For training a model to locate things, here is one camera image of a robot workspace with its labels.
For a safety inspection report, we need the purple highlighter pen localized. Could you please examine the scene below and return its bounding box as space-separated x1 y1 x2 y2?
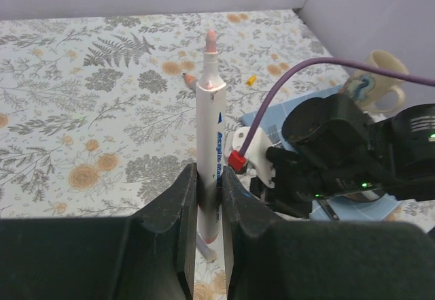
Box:
196 238 217 263

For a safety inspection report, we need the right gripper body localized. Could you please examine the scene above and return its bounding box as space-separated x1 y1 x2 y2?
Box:
249 146 381 218

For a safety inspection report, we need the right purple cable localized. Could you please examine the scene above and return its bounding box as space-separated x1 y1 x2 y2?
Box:
237 57 435 154

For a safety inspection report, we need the black handled fork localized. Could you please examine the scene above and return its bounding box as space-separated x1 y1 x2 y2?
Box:
317 199 339 221

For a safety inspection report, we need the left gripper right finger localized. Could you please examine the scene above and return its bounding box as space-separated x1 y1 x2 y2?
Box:
222 168 434 299

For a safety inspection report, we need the blue checkered placemat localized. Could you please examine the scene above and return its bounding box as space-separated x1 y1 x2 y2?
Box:
239 85 404 222

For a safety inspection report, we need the cream mug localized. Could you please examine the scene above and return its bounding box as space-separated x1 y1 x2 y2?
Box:
340 50 408 114

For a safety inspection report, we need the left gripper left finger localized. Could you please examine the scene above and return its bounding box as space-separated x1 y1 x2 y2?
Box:
1 164 197 299

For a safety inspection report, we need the white acrylic marker pink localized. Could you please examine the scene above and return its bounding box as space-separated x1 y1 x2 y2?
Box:
196 30 226 244

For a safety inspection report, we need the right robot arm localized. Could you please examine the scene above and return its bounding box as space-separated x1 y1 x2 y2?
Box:
249 94 434 218

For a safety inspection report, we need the floral tablecloth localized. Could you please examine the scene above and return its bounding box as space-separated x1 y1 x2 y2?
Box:
0 7 435 300

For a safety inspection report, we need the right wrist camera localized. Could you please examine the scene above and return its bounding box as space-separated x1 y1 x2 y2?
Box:
228 127 276 188

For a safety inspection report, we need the brown striped plate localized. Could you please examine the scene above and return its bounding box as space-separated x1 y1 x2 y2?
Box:
339 190 385 203

